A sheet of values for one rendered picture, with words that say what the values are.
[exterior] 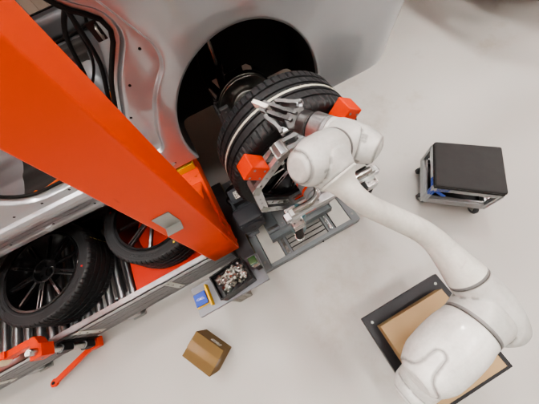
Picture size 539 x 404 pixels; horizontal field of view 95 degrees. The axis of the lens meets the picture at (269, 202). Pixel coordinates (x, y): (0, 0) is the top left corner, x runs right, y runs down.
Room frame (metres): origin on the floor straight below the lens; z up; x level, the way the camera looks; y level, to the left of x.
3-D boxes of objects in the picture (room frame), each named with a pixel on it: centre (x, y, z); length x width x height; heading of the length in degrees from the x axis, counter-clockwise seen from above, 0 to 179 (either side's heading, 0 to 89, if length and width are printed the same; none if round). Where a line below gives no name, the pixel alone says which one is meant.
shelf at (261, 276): (0.28, 0.38, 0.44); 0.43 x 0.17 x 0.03; 99
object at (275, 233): (0.73, -0.14, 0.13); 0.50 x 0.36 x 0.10; 99
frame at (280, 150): (0.57, -0.21, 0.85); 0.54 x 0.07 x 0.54; 99
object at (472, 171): (0.46, -1.28, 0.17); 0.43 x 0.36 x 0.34; 58
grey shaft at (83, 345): (0.29, 1.49, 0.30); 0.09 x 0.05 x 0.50; 99
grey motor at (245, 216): (0.81, 0.19, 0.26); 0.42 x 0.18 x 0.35; 9
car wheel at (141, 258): (0.88, 0.76, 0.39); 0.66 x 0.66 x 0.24
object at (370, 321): (-0.33, -0.54, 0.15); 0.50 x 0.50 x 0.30; 9
